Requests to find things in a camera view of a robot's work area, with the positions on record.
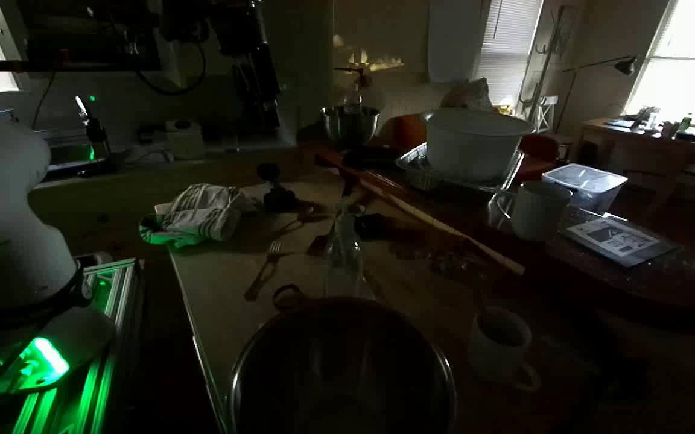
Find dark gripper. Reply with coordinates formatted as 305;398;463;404
230;55;281;134

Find orange round object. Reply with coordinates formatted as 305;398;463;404
383;112;431;157

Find steel mixing bowl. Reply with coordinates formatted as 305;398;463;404
317;104;383;152

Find small black stand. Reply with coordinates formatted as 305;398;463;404
256;162;304;217

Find golden candle ornament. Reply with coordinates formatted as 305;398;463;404
333;46;407;109

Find crumpled white cloth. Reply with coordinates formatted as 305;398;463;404
138;180;258;253

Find dark bottle with light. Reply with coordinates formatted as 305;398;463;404
72;92;112;164

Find metal spoon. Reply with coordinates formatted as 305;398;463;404
240;245;286;304

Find clear glass bottle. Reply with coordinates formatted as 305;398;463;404
320;198;372;302

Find long wooden stick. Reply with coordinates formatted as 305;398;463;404
311;147;527;279

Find big white bowl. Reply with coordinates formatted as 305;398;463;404
425;106;531;188

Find large steel pot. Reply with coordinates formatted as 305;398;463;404
229;281;457;434

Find red bowl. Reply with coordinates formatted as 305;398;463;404
519;129;565;184

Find large white mug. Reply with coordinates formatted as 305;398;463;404
488;179;571;245

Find clear plastic container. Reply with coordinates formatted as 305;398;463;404
541;162;629;217

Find small white mug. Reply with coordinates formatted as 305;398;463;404
466;304;542;396

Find desk lamp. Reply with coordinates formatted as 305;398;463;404
551;53;644;134

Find wooden desk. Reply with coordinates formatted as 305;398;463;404
576;116;695;198

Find black hanging cable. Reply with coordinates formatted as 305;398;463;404
133;36;210;99

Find aluminium rail frame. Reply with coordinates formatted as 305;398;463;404
0;255;141;434

